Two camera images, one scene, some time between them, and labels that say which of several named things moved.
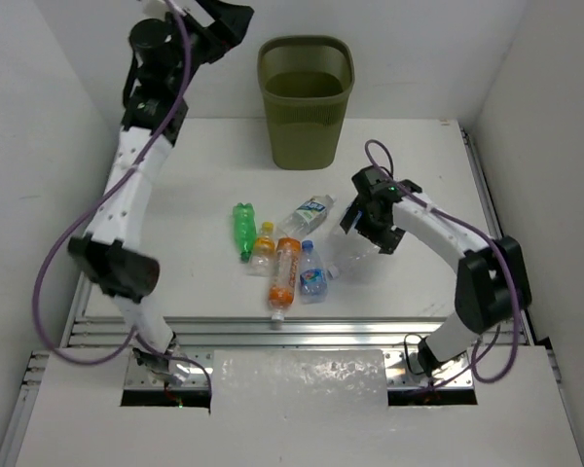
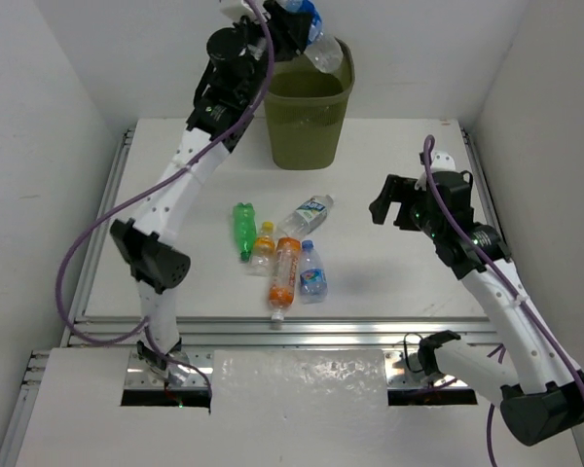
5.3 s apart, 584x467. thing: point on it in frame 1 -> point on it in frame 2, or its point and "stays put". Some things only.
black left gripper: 227,24 -> 292,24
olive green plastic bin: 306,81 stays put
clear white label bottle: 307,218 stays put
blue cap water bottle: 312,281 stays put
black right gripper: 387,238 -> 396,189
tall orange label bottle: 281,291 stays put
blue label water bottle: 356,221 -> 321,50
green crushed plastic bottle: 245,229 stays put
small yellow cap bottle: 263,261 stays put
